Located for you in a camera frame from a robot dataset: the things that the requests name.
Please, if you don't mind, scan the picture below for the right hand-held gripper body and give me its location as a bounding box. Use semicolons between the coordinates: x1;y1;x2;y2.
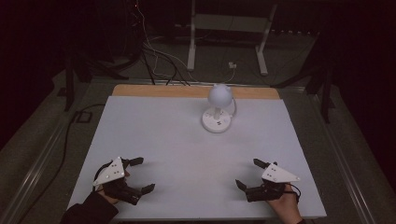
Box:
245;161;302;203

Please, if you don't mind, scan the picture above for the white lamp cable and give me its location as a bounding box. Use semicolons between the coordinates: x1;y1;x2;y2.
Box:
229;96;237;119

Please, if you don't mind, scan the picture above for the person's left hand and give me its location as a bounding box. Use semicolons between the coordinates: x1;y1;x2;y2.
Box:
95;169;131;205

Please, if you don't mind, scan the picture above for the person's right hand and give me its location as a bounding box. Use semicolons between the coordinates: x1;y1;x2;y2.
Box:
266;182;303;224

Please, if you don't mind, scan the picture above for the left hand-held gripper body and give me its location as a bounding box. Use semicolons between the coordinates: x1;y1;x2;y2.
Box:
92;156;143;206

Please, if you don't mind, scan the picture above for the white metal stand frame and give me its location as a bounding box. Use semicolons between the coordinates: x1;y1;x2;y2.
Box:
187;0;278;77

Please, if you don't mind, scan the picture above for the white round desk lamp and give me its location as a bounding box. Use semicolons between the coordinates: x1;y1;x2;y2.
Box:
201;82;234;134

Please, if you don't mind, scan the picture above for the black tripod stand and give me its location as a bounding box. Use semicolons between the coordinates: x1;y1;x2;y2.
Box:
63;43;130;112
272;29;336;124

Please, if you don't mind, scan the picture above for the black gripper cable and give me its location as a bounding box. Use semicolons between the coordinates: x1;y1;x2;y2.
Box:
283;184;302;204
92;161;114;188

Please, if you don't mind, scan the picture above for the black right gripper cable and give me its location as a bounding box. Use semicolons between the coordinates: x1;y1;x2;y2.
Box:
283;184;302;204

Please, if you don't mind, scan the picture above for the black floor cable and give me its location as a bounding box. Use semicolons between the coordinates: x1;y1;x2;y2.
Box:
17;103;106;224

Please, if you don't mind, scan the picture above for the white table mat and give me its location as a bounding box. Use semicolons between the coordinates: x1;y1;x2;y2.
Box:
66;95;328;220

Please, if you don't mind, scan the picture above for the bundle of floor cables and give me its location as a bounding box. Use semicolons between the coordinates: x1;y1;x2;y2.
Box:
134;0;200;87

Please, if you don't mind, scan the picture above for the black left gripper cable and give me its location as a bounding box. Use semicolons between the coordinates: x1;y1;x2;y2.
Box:
92;161;114;188

